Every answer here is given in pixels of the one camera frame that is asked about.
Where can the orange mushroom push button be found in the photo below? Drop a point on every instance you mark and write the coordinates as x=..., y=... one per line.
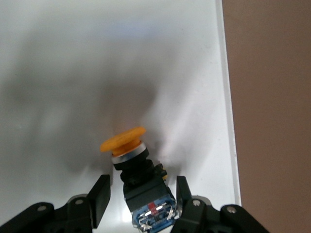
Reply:
x=145, y=189

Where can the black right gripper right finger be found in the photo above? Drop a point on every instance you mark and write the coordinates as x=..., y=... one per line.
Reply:
x=192, y=213

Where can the white drawer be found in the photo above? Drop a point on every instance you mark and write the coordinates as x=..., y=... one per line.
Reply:
x=73, y=48

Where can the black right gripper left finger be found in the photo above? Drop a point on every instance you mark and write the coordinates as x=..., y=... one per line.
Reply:
x=99, y=199

